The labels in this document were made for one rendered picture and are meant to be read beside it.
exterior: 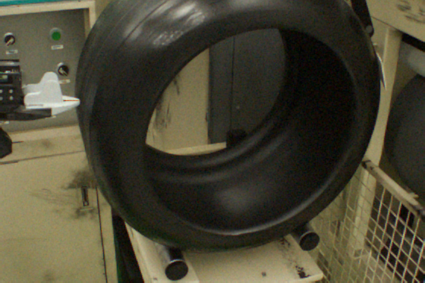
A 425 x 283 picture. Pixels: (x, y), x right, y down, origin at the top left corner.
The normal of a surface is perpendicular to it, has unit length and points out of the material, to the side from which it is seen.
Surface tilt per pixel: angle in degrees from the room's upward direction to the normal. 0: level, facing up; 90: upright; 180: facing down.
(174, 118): 90
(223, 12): 80
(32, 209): 90
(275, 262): 0
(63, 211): 90
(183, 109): 90
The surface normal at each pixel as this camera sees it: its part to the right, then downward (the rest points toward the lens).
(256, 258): 0.02, -0.90
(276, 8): 0.33, 0.26
